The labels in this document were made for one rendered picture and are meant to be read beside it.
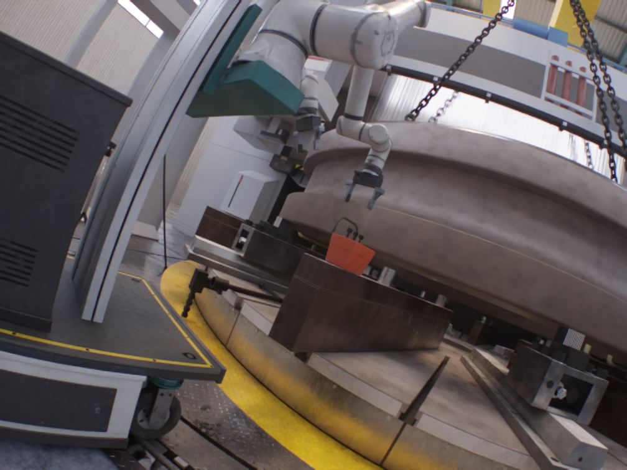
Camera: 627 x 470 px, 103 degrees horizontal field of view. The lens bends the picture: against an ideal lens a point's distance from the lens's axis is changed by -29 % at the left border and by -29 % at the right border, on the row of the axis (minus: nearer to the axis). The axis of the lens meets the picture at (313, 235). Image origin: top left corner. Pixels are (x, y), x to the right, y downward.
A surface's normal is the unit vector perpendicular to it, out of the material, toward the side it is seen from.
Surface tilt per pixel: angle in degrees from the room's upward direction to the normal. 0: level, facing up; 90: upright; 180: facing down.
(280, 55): 68
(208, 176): 90
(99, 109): 90
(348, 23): 105
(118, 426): 90
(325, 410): 90
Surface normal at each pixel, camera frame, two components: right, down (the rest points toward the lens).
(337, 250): -0.60, -0.16
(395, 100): -0.31, -0.17
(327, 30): -0.44, 0.43
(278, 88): 0.66, 0.26
